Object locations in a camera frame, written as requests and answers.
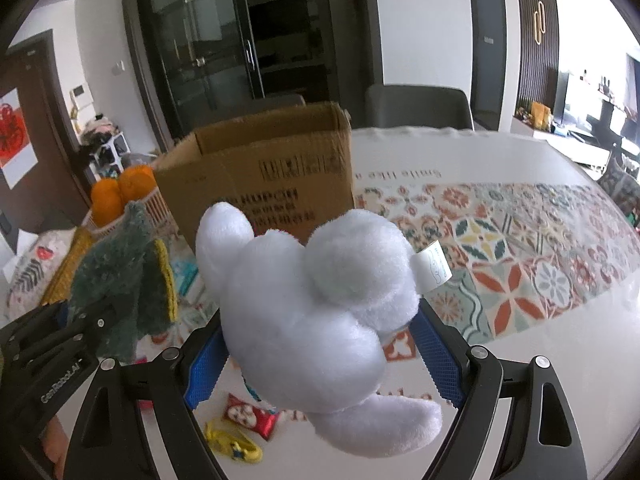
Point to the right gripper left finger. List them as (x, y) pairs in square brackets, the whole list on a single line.
[(109, 440)]

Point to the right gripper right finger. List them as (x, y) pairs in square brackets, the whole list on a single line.
[(522, 403)]

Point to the green plush toy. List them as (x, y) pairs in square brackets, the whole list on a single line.
[(131, 268)]

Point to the white plush toy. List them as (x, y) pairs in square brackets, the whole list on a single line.
[(307, 322)]

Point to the woven yellow tissue box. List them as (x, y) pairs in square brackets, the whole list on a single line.
[(60, 285)]

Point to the yellow toy figure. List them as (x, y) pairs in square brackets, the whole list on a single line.
[(232, 443)]

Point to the red snack packet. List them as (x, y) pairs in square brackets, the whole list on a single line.
[(248, 416)]

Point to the orange fruit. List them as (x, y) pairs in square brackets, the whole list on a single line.
[(107, 204), (136, 182)]

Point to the white basket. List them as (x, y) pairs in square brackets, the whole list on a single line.
[(156, 210)]

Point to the patterned tablecloth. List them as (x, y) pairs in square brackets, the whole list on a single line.
[(543, 261)]

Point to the white shoe rack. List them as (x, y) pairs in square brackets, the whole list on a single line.
[(110, 155)]

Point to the cardboard box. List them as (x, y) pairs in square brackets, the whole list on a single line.
[(288, 169)]

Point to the black glass cabinet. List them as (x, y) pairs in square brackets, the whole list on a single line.
[(203, 61)]

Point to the grey dining chair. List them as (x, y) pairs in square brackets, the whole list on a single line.
[(400, 105)]

